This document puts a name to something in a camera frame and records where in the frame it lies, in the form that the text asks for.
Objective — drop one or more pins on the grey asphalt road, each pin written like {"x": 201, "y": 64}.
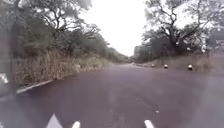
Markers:
{"x": 120, "y": 93}

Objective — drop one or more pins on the dry grass verge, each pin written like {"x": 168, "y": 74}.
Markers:
{"x": 201, "y": 61}
{"x": 50, "y": 68}

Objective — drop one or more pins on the row of trees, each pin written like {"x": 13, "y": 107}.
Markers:
{"x": 173, "y": 36}
{"x": 50, "y": 33}

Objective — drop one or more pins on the robot's own part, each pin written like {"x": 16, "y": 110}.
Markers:
{"x": 76, "y": 125}
{"x": 148, "y": 124}

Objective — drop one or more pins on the row of low roadside bollards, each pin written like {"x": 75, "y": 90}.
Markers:
{"x": 190, "y": 67}

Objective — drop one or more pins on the white kerb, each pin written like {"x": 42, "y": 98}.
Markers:
{"x": 35, "y": 86}

